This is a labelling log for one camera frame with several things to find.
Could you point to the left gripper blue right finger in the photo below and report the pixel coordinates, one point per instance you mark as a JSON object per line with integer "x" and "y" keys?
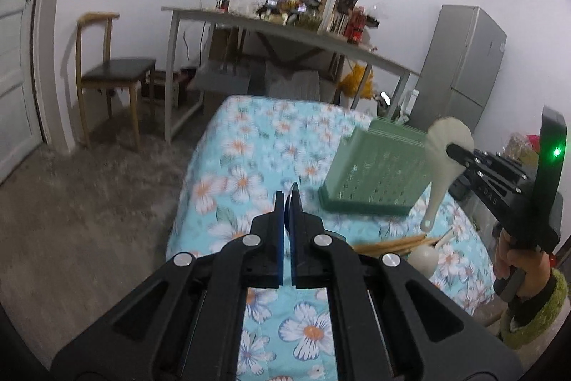
{"x": 293, "y": 203}

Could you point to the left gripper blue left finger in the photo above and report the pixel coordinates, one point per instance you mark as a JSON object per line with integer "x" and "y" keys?
{"x": 279, "y": 231}

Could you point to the white pearlescent rice paddle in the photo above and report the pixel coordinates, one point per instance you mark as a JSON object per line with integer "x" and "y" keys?
{"x": 443, "y": 169}

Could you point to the cream soup ladle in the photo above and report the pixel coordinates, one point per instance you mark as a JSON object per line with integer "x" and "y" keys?
{"x": 424, "y": 258}

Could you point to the wooden chopstick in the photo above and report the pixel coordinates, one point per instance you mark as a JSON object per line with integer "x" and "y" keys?
{"x": 405, "y": 249}
{"x": 362, "y": 248}

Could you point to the green fuzzy sleeve forearm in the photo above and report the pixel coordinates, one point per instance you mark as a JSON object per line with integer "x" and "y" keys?
{"x": 528, "y": 320}

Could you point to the person right hand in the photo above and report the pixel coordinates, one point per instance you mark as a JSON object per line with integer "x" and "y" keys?
{"x": 535, "y": 264}

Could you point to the floral blue quilt cover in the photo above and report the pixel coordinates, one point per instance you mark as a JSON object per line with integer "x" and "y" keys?
{"x": 252, "y": 148}

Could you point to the green perforated utensil holder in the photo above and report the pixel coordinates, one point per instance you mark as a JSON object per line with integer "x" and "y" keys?
{"x": 379, "y": 171}

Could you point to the yellow plastic bag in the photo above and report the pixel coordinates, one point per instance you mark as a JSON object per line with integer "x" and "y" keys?
{"x": 350, "y": 82}

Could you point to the grey refrigerator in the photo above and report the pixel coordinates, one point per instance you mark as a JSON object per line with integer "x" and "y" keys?
{"x": 460, "y": 68}

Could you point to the long white-legged table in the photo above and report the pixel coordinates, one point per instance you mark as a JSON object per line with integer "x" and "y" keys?
{"x": 225, "y": 83}

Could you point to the red bottle pack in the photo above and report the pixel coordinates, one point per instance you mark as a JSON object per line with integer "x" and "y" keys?
{"x": 356, "y": 24}

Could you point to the wooden chair black seat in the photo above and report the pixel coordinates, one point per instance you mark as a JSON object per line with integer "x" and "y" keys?
{"x": 111, "y": 74}

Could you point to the white panel door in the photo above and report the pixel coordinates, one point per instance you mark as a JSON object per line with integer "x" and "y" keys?
{"x": 20, "y": 126}

